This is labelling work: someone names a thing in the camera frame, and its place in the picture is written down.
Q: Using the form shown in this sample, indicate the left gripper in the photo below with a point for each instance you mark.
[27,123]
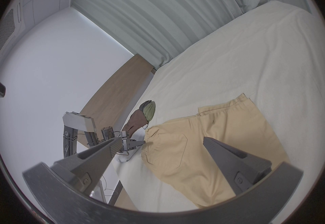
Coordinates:
[129,144]

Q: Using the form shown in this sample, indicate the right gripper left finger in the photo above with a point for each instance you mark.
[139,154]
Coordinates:
[94,164]

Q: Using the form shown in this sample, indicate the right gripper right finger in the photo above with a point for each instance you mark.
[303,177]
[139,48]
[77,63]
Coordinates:
[236,167]

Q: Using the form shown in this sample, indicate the beige shorts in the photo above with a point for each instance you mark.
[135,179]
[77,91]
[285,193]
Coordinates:
[228,121]

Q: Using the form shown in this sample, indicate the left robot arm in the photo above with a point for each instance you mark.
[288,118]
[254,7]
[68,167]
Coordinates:
[78,121]

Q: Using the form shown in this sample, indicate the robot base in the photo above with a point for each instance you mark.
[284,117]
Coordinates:
[97,192]

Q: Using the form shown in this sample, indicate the bed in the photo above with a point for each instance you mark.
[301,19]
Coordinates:
[241,60]

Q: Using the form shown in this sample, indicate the brown garment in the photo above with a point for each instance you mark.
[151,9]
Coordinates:
[135,122]

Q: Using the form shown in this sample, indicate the green garment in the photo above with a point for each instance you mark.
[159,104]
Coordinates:
[149,112]

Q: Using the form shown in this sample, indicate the black garment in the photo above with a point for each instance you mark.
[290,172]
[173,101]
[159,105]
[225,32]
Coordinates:
[142,105]

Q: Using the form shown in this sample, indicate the white ceiling air vent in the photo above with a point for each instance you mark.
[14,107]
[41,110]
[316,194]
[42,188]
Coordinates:
[10,27]

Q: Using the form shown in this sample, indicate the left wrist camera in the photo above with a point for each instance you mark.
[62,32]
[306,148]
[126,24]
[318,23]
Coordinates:
[125,134]

